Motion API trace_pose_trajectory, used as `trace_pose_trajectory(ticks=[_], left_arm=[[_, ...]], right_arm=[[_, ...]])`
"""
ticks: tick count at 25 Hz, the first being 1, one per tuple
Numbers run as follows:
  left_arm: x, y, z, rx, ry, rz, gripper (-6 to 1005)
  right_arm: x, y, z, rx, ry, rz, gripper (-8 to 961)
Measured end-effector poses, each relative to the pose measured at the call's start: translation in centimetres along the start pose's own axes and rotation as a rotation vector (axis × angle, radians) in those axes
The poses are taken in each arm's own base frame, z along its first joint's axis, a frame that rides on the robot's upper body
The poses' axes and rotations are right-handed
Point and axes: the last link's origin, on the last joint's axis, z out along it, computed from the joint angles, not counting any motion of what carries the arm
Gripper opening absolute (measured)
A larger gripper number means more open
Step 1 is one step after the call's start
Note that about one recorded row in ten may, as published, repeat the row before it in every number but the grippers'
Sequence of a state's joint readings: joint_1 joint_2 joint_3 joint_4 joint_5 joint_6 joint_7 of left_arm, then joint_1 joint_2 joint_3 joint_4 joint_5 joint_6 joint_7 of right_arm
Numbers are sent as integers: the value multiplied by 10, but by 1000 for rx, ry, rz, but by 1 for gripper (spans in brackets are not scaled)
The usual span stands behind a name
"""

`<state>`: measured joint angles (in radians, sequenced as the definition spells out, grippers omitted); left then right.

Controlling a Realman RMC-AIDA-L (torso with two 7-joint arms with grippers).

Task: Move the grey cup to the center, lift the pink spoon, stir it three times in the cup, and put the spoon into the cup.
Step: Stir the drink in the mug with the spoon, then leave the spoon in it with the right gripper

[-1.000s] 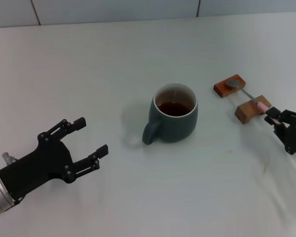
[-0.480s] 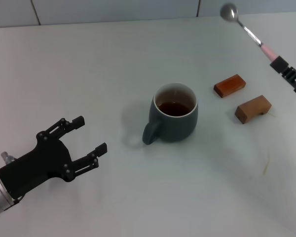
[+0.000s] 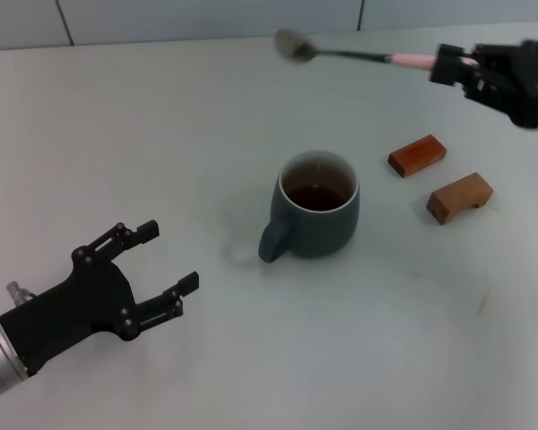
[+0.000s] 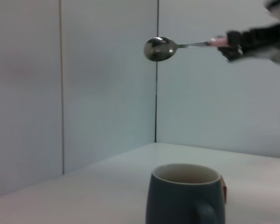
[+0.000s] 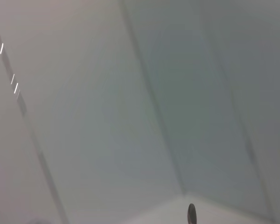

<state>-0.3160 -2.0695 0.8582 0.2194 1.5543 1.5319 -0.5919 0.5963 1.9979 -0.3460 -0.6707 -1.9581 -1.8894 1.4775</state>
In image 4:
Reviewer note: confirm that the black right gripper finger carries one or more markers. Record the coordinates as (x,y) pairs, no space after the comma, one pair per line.
(232,53)
(235,37)

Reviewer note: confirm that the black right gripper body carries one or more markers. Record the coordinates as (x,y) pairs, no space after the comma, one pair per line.
(263,37)

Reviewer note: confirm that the reddish brown wooden block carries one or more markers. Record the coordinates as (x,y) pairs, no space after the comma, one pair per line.
(224,189)

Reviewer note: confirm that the grey ceramic cup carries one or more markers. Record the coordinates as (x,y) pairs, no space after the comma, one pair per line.
(177,200)

